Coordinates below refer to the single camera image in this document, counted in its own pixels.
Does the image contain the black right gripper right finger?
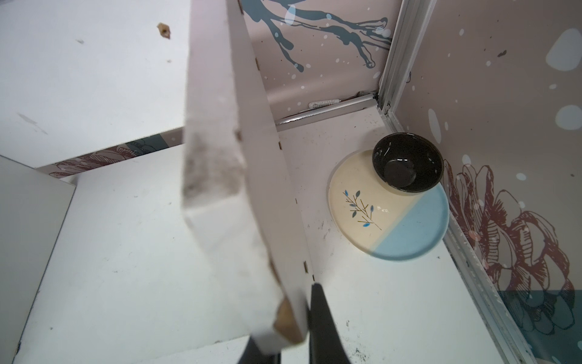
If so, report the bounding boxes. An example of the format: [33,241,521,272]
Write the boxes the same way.
[309,283,351,364]

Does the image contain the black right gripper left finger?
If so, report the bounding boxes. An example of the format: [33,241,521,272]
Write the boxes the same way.
[238,337,281,364]

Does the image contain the white wooden bookshelf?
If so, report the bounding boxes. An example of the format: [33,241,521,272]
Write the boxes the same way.
[1,1,308,363]

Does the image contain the cream and blue plate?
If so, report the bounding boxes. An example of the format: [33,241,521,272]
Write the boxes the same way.
[327,150,450,261]

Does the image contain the black bowl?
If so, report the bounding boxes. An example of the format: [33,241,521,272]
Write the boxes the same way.
[371,133,444,194]

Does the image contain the aluminium cage frame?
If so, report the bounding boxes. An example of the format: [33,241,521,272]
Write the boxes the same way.
[274,0,542,364]

